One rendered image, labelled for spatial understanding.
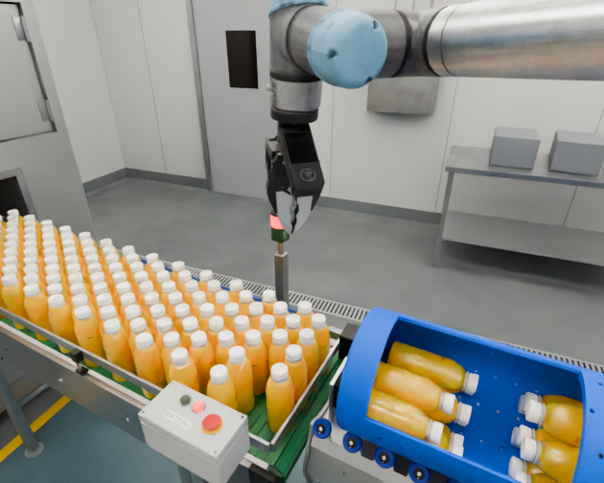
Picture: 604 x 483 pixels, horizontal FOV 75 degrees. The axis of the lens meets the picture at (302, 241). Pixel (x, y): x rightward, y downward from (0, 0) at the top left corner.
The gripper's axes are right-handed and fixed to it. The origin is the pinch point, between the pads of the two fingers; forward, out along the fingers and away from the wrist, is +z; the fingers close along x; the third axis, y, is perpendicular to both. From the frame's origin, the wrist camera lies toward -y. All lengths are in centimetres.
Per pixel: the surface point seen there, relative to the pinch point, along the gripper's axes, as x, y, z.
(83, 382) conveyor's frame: 54, 29, 66
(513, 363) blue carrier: -49, -13, 33
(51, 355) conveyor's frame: 65, 41, 65
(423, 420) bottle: -22.1, -20.6, 32.6
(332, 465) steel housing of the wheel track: -9, -13, 58
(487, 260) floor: -226, 171, 165
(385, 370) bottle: -19.4, -9.1, 31.7
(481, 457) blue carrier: -39, -23, 49
